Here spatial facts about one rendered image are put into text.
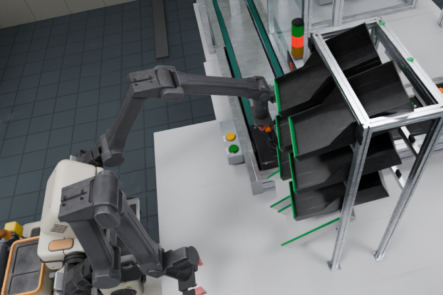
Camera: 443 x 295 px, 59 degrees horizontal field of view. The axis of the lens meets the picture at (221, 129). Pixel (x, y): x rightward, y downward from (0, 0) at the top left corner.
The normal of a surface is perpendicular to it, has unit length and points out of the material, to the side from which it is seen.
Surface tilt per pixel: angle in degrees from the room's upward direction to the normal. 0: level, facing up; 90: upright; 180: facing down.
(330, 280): 0
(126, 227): 90
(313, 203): 25
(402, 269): 0
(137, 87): 15
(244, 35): 0
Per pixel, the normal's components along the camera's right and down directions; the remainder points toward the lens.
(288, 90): -0.54, -0.54
